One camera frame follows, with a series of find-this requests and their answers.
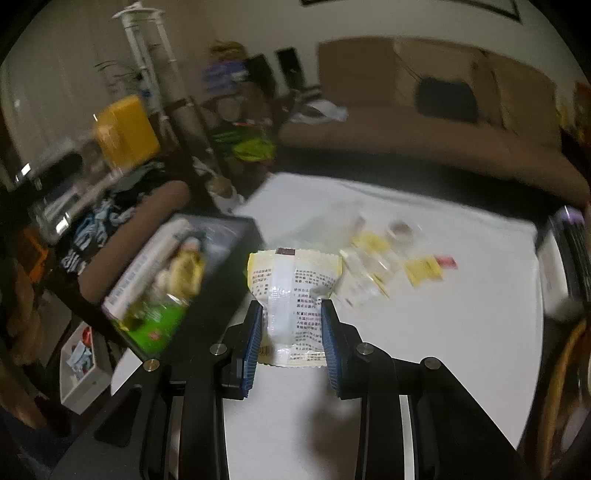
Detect yellow box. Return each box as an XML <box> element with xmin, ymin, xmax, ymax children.
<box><xmin>95</xmin><ymin>95</ymin><xmax>160</xmax><ymax>174</ymax></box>

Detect clear packet with brown contents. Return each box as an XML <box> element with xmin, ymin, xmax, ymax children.
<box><xmin>388</xmin><ymin>219</ymin><xmax>426</xmax><ymax>246</ymax></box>

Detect white storage box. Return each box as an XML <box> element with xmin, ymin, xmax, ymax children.
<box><xmin>59</xmin><ymin>323</ymin><xmax>114</xmax><ymax>414</ymax></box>

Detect brown sofa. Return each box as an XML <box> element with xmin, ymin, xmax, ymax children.
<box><xmin>277</xmin><ymin>39</ymin><xmax>591</xmax><ymax>208</ymax></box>

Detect white clothes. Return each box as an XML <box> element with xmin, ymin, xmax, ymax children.
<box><xmin>291</xmin><ymin>99</ymin><xmax>350</xmax><ymax>123</ymax></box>

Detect green white food packet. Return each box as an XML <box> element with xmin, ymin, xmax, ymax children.
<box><xmin>102</xmin><ymin>217</ymin><xmax>208</xmax><ymax>356</ymax></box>

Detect black white patterned cloth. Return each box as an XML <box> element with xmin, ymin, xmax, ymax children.
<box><xmin>58</xmin><ymin>198</ymin><xmax>139</xmax><ymax>278</ymax></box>

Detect black box container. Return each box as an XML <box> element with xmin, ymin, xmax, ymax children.
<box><xmin>102</xmin><ymin>213</ymin><xmax>267</xmax><ymax>366</ymax></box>

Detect orange yellow object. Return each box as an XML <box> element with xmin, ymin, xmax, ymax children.
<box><xmin>556</xmin><ymin>80</ymin><xmax>591</xmax><ymax>139</ymax></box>

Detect black cushion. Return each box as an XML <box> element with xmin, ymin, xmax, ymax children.
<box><xmin>416</xmin><ymin>78</ymin><xmax>479</xmax><ymax>123</ymax></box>

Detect yellow green bag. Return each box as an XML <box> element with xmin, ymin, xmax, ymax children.
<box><xmin>231</xmin><ymin>134</ymin><xmax>276</xmax><ymax>163</ymax></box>

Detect clear plastic packet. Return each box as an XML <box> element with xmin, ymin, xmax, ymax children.
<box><xmin>339</xmin><ymin>249</ymin><xmax>394</xmax><ymax>308</ymax></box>

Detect brown padded armrest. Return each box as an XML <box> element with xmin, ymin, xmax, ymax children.
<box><xmin>76</xmin><ymin>180</ymin><xmax>192</xmax><ymax>301</ymax></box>

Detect white coat rack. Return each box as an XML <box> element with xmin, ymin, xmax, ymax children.
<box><xmin>113</xmin><ymin>2</ymin><xmax>185</xmax><ymax>153</ymax></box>

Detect wicker chair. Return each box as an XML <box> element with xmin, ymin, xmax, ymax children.
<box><xmin>538</xmin><ymin>318</ymin><xmax>591</xmax><ymax>480</ymax></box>

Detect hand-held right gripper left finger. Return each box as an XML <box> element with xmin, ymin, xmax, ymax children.
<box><xmin>48</xmin><ymin>300</ymin><xmax>265</xmax><ymax>480</ymax></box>

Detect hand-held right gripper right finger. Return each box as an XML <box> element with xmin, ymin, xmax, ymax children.
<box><xmin>320</xmin><ymin>299</ymin><xmax>532</xmax><ymax>480</ymax></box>

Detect purple bag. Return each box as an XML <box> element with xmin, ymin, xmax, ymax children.
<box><xmin>203</xmin><ymin>60</ymin><xmax>250</xmax><ymax>94</ymax></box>

